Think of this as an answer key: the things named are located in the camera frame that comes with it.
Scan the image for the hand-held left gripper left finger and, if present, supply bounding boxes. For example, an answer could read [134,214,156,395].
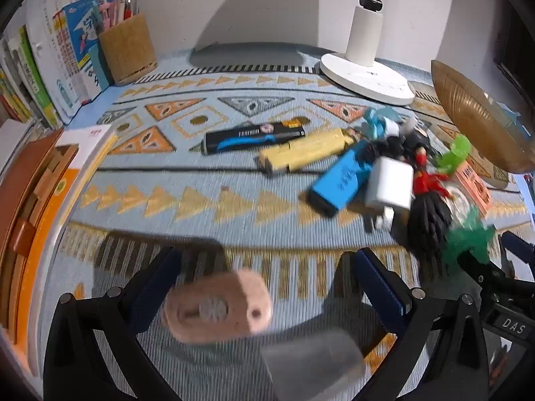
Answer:
[44,246,185,401]

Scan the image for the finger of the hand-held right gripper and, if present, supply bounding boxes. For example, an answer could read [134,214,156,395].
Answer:
[457,253,535,301]
[499,231,535,280]

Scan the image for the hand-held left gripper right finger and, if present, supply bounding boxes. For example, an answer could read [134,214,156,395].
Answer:
[353,247,492,401]

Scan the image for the pink oval pencil sharpener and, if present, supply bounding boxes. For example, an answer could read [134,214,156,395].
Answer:
[162,271,273,344]

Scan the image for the pink snack box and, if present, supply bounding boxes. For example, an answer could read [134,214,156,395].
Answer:
[452,162,493,215]

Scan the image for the red and black dress figurine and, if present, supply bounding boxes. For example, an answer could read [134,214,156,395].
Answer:
[400,140,458,256]

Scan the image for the white charger adapter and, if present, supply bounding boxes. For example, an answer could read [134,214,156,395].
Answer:
[364,156,415,230]

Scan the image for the green translucent figure stand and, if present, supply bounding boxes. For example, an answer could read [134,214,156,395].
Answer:
[435,135,474,177]

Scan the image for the amber glass bowl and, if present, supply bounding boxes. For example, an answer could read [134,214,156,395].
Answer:
[430,59,535,173]

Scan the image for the green translucent spiky piece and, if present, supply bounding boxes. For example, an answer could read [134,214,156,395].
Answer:
[444,208,497,269]

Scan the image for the blue patterned table mat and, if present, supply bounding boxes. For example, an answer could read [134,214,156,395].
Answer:
[37,46,535,401]

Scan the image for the grey translucent eraser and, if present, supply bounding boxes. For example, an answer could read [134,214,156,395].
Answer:
[259,329,366,390]

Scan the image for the blue rectangular box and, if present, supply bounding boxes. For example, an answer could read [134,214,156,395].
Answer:
[308,147,373,219]

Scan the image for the orange and white booklet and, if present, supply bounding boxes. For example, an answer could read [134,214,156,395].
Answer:
[16,123,114,370]

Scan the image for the small blue white figurine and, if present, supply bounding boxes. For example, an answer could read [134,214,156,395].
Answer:
[360,108,404,139]

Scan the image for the wooden block box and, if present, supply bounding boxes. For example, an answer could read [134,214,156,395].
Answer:
[0,129,81,330]

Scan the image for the black monitor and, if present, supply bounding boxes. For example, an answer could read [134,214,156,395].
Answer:
[492,0,535,97]

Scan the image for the white desk lamp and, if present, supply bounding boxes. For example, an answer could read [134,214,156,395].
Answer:
[320,0,415,106]

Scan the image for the wooden pen holder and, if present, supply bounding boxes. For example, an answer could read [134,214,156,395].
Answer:
[97,12,158,87]

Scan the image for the row of green books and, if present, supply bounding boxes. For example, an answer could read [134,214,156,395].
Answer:
[0,25,61,131]

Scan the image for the blue illustrated book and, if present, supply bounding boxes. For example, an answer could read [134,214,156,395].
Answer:
[62,0,120,103]

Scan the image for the bunch of pens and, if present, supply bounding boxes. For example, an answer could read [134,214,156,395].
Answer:
[92,0,141,36]

